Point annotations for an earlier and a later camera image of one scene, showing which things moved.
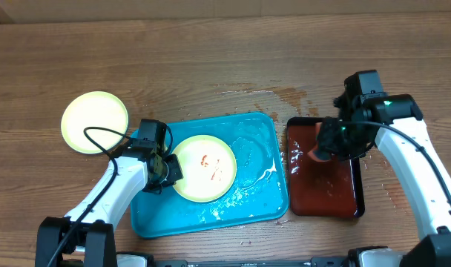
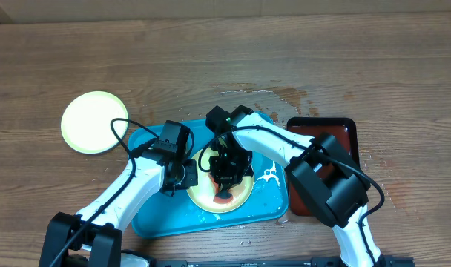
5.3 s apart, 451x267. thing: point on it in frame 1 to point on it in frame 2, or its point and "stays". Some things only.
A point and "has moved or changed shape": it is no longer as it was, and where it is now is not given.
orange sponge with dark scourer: (317, 153) has moved or changed shape
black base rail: (313, 262) stays
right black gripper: (326, 140) to (228, 176)
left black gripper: (175, 174) to (191, 179)
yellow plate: (208, 167) has moved or changed shape
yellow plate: (97, 110) stays
